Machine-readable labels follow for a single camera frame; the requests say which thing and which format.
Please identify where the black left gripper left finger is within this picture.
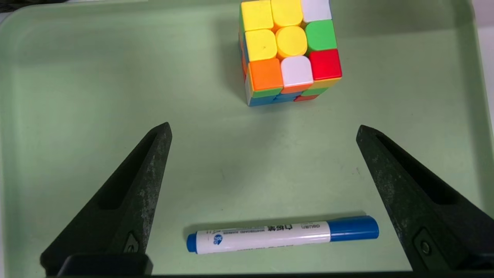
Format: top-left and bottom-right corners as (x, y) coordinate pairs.
(40, 122), (173, 275)

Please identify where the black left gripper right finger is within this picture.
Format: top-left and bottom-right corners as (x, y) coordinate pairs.
(356, 124), (494, 273)

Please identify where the colourful puzzle cube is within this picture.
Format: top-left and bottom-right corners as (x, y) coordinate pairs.
(239, 0), (343, 107)

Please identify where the light green plastic tray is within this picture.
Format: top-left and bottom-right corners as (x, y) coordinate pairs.
(0, 0), (494, 275)

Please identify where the white marker with blue cap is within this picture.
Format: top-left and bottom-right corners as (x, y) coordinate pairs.
(186, 215), (380, 254)

